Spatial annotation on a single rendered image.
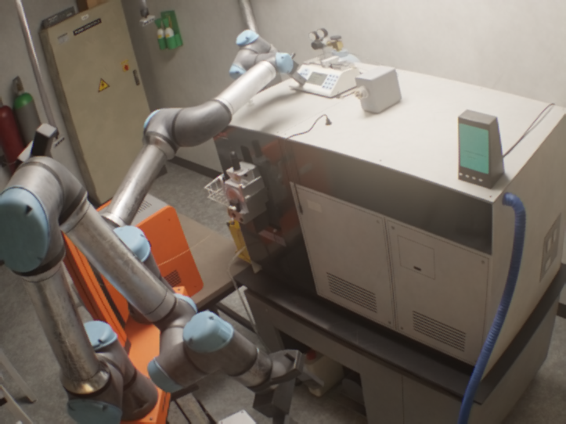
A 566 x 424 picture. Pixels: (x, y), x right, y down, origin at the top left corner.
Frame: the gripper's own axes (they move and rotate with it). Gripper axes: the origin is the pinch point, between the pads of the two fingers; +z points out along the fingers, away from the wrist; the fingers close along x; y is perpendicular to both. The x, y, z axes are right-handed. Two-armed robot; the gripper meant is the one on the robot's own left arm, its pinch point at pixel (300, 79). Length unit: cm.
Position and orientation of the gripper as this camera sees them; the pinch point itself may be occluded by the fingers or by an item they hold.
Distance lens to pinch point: 211.5
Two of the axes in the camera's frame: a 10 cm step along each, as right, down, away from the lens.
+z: 6.5, 4.0, 6.5
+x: -5.8, -3.0, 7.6
